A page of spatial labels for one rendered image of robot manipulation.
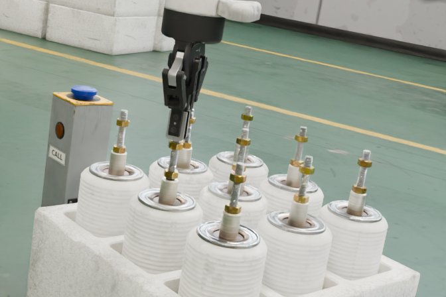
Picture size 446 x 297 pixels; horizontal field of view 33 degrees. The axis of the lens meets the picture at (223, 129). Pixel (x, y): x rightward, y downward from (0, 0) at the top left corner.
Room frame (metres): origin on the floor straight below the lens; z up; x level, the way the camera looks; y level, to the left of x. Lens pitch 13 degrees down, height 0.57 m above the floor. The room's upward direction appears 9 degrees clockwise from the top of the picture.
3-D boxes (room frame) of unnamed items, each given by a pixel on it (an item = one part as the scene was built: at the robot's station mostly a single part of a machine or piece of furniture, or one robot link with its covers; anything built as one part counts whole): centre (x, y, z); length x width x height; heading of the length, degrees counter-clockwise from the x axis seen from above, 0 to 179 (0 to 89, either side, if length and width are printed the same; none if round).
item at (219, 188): (1.00, -0.03, 0.25); 0.08 x 0.08 x 0.01
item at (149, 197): (0.92, 0.06, 0.25); 0.08 x 0.08 x 0.01
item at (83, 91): (1.16, 0.22, 0.32); 0.04 x 0.04 x 0.02
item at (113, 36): (3.81, 0.68, 0.09); 0.39 x 0.39 x 0.18; 68
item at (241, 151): (1.00, -0.03, 0.30); 0.01 x 0.01 x 0.08
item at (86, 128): (1.16, 0.22, 0.16); 0.07 x 0.07 x 0.31; 44
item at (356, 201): (1.00, -0.20, 0.26); 0.02 x 0.02 x 0.03
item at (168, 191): (0.92, 0.06, 0.26); 0.02 x 0.02 x 0.03
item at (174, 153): (0.92, 0.06, 0.31); 0.01 x 0.01 x 0.08
